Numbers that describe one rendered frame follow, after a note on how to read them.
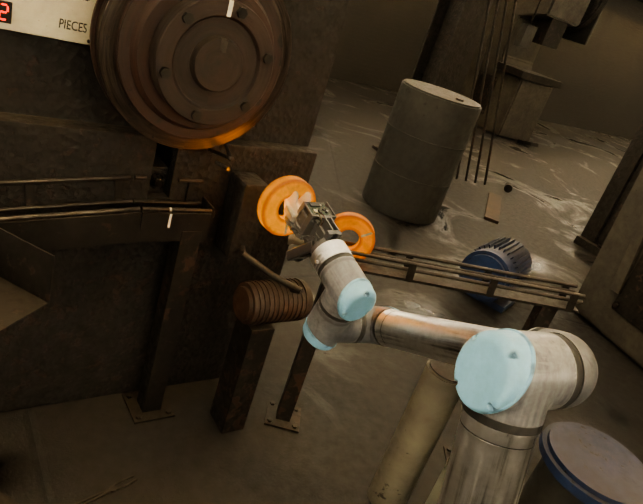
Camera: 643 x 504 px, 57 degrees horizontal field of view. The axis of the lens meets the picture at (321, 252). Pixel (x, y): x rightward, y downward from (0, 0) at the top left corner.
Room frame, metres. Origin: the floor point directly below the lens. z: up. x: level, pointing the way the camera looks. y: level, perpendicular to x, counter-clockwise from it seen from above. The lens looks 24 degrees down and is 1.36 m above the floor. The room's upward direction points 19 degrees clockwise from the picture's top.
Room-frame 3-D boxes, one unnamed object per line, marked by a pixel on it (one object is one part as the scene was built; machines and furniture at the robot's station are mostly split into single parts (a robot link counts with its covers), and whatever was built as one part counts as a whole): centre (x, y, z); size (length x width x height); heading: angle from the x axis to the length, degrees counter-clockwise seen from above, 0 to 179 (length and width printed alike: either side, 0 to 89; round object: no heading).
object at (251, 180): (1.58, 0.26, 0.68); 0.11 x 0.08 x 0.24; 41
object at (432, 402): (1.40, -0.43, 0.26); 0.12 x 0.12 x 0.52
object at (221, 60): (1.34, 0.36, 1.11); 0.28 x 0.06 x 0.28; 131
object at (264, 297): (1.53, 0.09, 0.27); 0.22 x 0.13 x 0.53; 131
